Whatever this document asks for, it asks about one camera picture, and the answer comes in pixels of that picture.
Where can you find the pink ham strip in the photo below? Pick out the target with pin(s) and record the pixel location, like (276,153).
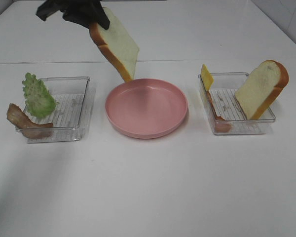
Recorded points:
(218,127)

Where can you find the green lettuce leaf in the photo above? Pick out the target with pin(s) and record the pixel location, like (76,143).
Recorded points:
(38,100)

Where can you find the pink round plate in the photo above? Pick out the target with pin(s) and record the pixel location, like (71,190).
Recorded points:
(146,108)

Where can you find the clear plastic left tray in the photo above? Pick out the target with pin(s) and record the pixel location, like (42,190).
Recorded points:
(71,117)

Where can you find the white bread slice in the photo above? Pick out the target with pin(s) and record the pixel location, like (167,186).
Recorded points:
(117,46)
(261,88)

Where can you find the clear plastic right tray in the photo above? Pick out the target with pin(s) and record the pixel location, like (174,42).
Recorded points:
(225,104)

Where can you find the yellow cheese slice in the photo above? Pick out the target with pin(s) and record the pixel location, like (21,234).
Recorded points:
(207,79)

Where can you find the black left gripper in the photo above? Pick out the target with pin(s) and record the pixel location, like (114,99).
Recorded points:
(82,12)

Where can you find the clear plastic tray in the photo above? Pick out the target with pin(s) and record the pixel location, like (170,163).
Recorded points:
(225,104)
(71,117)

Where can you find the brown bacon strip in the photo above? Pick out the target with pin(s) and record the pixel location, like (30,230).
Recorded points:
(18,118)

